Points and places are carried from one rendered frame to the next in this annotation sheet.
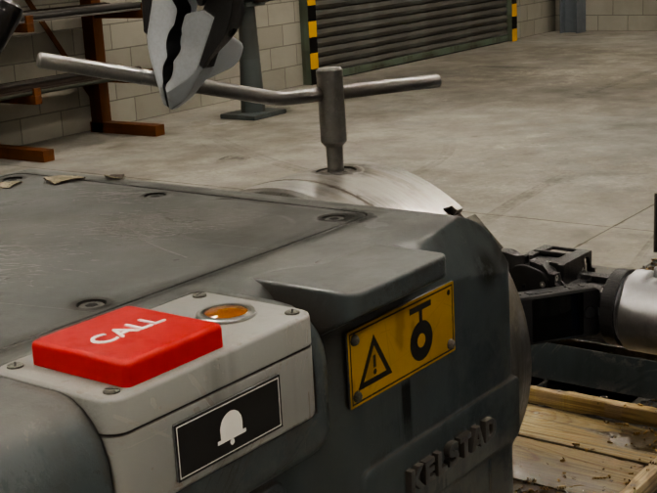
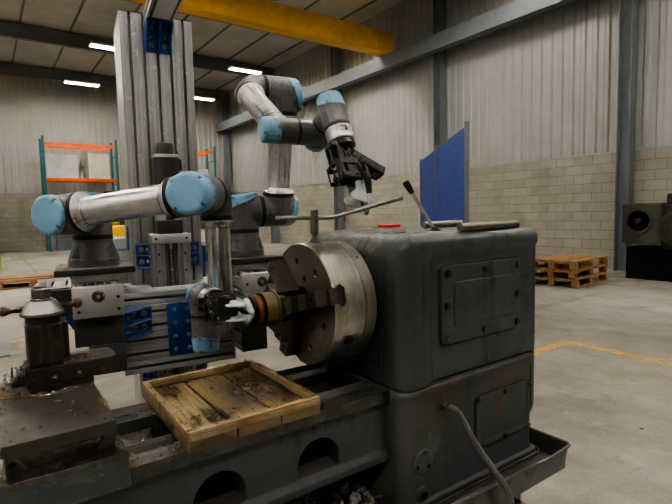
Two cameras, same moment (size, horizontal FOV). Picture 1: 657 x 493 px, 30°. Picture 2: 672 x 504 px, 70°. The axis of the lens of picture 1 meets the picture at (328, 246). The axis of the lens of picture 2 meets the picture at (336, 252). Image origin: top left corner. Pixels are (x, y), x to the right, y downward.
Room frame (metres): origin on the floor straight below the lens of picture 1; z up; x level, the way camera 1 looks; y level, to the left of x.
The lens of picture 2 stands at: (2.19, 0.42, 1.31)
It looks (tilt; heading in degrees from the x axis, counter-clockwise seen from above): 5 degrees down; 198
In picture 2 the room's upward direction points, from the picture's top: 1 degrees counter-clockwise
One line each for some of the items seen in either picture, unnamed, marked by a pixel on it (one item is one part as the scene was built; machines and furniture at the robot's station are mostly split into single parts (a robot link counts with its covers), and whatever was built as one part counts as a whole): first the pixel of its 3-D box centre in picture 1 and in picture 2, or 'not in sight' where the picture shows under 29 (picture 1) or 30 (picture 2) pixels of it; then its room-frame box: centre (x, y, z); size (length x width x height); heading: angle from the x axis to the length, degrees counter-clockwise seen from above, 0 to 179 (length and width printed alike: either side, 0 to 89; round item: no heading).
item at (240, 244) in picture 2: not in sight; (243, 242); (0.60, -0.44, 1.21); 0.15 x 0.15 x 0.10
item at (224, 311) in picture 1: (226, 317); not in sight; (0.56, 0.05, 1.26); 0.02 x 0.02 x 0.01
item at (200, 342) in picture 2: not in sight; (207, 330); (1.00, -0.35, 0.98); 0.11 x 0.08 x 0.11; 9
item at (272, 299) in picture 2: not in sight; (267, 309); (1.12, -0.10, 1.08); 0.09 x 0.09 x 0.09; 52
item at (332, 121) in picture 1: (333, 137); (314, 231); (1.01, -0.01, 1.27); 0.02 x 0.02 x 0.12
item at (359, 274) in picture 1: (347, 289); not in sight; (0.65, -0.01, 1.24); 0.09 x 0.08 x 0.03; 142
